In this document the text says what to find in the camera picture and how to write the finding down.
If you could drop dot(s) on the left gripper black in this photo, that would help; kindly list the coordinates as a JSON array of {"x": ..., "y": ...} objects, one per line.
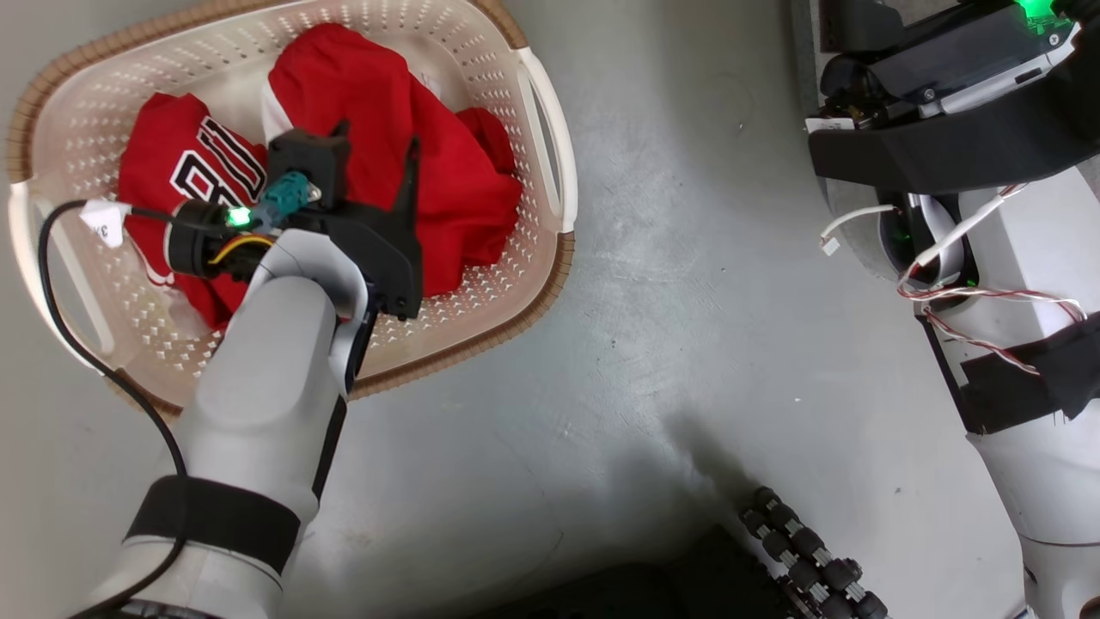
[{"x": 387, "y": 258}]

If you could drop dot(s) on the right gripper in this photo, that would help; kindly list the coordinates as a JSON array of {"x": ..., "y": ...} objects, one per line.
[{"x": 945, "y": 155}]

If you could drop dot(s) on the red jersey with white sleeves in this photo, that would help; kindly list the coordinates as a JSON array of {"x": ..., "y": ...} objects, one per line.
[{"x": 361, "y": 86}]

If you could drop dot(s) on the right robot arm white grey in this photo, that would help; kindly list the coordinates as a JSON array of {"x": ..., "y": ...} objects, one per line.
[{"x": 1048, "y": 481}]

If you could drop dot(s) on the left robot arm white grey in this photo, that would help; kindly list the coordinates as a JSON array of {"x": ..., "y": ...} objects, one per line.
[{"x": 258, "y": 387}]

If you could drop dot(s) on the white laundry basket brown rim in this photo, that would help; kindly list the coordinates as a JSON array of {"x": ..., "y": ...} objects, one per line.
[{"x": 481, "y": 292}]

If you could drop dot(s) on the black omni wheel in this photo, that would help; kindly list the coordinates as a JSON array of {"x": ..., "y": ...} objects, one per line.
[{"x": 803, "y": 550}]

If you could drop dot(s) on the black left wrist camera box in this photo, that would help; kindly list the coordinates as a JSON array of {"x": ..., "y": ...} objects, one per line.
[{"x": 305, "y": 159}]

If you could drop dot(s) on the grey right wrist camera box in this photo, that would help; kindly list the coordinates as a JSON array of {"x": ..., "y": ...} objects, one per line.
[{"x": 962, "y": 60}]

